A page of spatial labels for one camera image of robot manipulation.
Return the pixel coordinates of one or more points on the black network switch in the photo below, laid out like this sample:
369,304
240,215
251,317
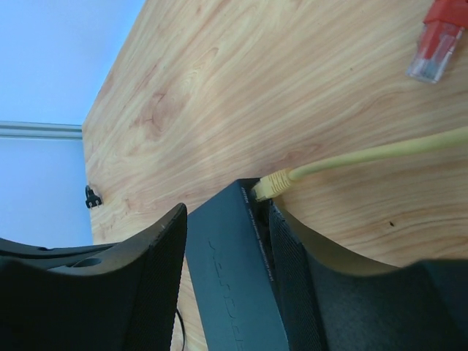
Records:
232,271

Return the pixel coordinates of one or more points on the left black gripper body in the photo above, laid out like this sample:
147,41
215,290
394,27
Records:
46,258

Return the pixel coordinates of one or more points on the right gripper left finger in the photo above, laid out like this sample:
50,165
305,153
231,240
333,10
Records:
123,298

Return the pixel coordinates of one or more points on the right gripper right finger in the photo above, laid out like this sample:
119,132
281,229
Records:
331,298

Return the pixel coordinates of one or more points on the aluminium corner frame post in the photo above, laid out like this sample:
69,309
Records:
29,130

